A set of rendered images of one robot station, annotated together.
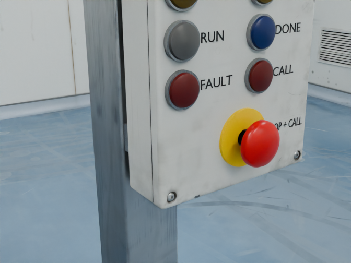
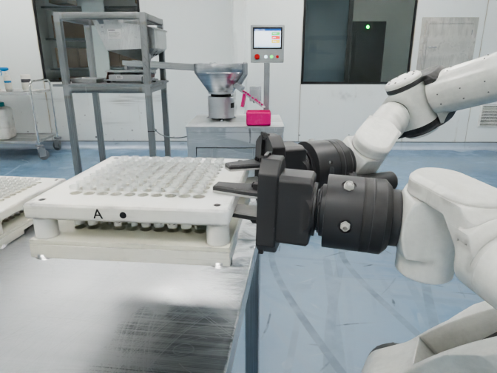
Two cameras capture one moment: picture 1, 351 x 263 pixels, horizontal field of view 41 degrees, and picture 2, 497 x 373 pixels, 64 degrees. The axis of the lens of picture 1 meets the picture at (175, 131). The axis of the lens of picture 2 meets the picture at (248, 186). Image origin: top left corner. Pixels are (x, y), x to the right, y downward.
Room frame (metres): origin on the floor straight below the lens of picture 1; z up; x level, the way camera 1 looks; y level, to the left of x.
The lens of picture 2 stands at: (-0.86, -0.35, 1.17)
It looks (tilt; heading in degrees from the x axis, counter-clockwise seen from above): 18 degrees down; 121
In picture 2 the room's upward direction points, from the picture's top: straight up
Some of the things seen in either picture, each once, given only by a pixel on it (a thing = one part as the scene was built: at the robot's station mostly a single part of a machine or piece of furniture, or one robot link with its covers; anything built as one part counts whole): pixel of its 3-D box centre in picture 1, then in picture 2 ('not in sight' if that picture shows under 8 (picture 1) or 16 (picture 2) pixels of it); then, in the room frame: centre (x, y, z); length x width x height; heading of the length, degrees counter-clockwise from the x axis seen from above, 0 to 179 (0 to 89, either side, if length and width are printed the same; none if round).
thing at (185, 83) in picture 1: (184, 90); not in sight; (0.34, -0.01, 0.96); 0.03 x 0.01 x 0.03; 126
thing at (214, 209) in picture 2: not in sight; (157, 183); (-1.26, 0.05, 1.00); 0.25 x 0.24 x 0.02; 115
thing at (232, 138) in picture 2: not in sight; (237, 172); (-2.38, 2.00, 0.38); 0.63 x 0.57 x 0.76; 30
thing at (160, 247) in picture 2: not in sight; (159, 214); (-1.26, 0.05, 0.95); 0.24 x 0.24 x 0.02; 25
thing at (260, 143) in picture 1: (248, 139); not in sight; (0.37, -0.06, 0.91); 0.04 x 0.04 x 0.04; 36
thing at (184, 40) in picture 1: (184, 41); not in sight; (0.34, -0.01, 1.00); 0.03 x 0.01 x 0.03; 126
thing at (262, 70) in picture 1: (260, 76); not in sight; (0.38, -0.07, 0.96); 0.03 x 0.01 x 0.03; 126
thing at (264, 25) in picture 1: (262, 32); not in sight; (0.38, -0.07, 1.00); 0.03 x 0.01 x 0.03; 126
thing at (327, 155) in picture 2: not in sight; (293, 168); (-1.13, 0.23, 1.00); 0.12 x 0.10 x 0.13; 57
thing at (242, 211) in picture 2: not in sight; (237, 213); (-1.12, 0.05, 0.98); 0.06 x 0.03 x 0.02; 17
